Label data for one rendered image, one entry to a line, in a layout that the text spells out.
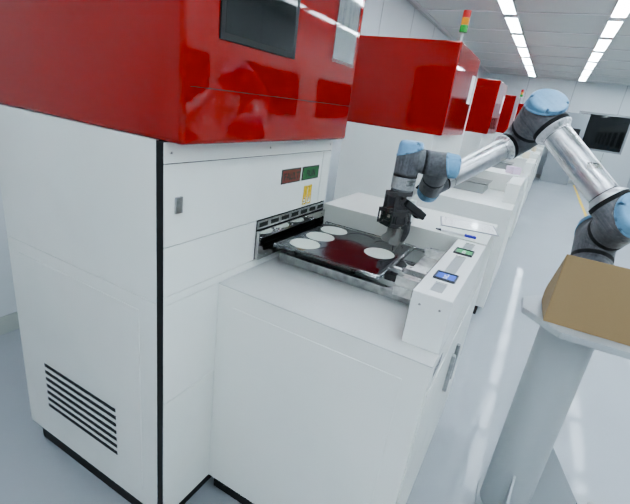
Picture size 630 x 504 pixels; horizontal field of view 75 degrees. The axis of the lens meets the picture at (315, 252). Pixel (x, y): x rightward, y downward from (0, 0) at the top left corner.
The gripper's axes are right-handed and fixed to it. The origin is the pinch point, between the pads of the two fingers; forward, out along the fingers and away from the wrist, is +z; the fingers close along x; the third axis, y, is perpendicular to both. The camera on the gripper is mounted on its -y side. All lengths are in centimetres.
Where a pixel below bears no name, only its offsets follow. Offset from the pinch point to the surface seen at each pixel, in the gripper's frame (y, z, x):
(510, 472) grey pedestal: -32, 69, 45
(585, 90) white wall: -1163, -161, -595
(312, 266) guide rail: 26.9, 7.3, -7.6
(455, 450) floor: -44, 91, 17
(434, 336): 22.1, 4.9, 41.6
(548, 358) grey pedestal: -32, 23, 43
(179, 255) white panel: 71, -3, 0
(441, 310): 22.0, -2.0, 41.6
